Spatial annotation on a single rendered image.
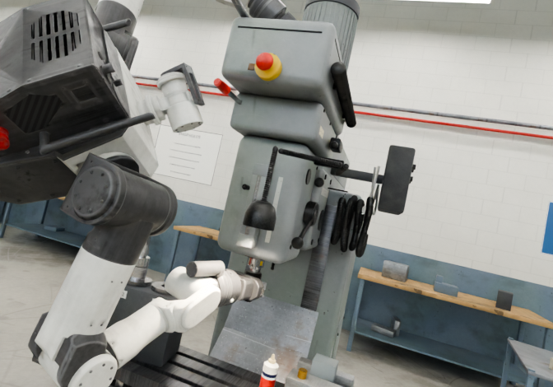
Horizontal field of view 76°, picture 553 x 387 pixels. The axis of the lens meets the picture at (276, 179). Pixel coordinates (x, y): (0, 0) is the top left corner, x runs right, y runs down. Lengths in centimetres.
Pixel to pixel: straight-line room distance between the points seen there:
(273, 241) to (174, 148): 538
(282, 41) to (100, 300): 64
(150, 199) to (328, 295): 91
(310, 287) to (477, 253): 411
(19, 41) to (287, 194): 61
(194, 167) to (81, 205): 540
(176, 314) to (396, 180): 75
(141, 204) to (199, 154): 538
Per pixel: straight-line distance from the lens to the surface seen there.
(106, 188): 57
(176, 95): 77
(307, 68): 84
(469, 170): 536
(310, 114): 90
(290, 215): 91
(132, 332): 76
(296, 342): 137
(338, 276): 136
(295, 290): 139
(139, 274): 117
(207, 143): 594
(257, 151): 95
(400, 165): 119
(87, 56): 61
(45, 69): 63
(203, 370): 117
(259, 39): 90
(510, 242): 542
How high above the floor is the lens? 146
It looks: 4 degrees up
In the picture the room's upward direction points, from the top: 12 degrees clockwise
